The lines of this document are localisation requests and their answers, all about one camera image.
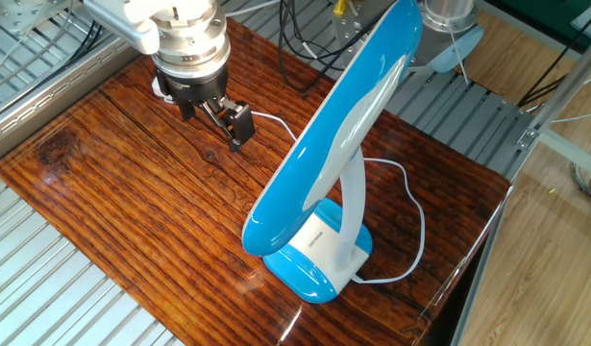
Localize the blue white desk lamp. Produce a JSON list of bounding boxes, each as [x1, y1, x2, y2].
[[240, 0, 424, 305]]

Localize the white cable tie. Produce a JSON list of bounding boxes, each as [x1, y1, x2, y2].
[[447, 26, 470, 86]]

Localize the aluminium frame post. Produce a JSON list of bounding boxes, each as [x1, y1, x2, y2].
[[514, 31, 591, 180]]

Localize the glossy wood grain board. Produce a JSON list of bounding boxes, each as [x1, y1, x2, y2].
[[0, 16, 512, 346]]

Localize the white power strip cable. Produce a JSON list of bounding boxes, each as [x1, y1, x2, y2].
[[225, 0, 283, 18]]

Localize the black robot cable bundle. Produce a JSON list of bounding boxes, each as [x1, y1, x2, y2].
[[277, 0, 357, 93]]

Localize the metal robot mounting plate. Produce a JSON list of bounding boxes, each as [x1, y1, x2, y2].
[[330, 0, 424, 76]]

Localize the black floor cables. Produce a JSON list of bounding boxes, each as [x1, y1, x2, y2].
[[517, 3, 591, 110]]

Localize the white lamp power cord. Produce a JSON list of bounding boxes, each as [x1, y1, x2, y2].
[[250, 110, 427, 285]]

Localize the aluminium table edge rail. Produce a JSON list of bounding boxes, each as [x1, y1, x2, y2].
[[0, 36, 143, 168]]

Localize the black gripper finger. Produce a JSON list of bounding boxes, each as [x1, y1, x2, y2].
[[199, 96, 257, 154], [178, 100, 197, 123]]

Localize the white power strip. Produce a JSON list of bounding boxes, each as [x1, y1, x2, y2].
[[151, 76, 177, 105]]

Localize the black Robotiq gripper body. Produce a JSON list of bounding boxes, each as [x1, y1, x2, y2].
[[154, 63, 230, 106]]

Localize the grey cable coil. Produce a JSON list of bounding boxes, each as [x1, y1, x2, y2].
[[570, 161, 591, 215]]

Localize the black cables along rail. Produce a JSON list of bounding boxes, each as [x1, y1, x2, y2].
[[33, 18, 105, 97]]

